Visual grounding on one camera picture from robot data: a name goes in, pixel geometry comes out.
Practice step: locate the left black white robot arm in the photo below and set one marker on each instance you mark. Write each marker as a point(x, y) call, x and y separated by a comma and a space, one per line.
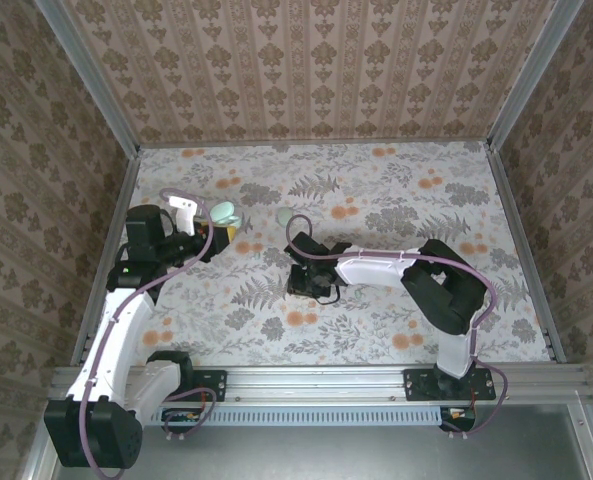
point(121, 340)

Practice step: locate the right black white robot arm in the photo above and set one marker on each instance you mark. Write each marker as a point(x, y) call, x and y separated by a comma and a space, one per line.
point(376, 267)

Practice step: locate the floral patterned table cover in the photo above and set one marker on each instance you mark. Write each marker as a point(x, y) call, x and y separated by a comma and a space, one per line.
point(326, 340)

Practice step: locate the grey metal sheet panel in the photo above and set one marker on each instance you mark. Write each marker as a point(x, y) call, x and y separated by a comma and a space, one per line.
point(326, 455)

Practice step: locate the aluminium frame corner post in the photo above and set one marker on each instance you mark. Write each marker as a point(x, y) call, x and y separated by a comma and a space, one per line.
point(528, 75)
point(91, 75)

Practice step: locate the aluminium table side rail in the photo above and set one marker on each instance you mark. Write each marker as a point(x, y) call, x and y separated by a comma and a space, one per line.
point(128, 175)
point(509, 200)

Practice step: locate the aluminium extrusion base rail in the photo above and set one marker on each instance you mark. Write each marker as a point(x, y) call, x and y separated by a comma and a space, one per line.
point(316, 385)

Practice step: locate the mint green earbud charging case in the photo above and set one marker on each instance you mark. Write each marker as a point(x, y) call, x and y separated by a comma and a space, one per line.
point(283, 214)
point(222, 210)

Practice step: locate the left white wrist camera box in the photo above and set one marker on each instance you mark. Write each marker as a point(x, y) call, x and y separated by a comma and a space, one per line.
point(183, 215)

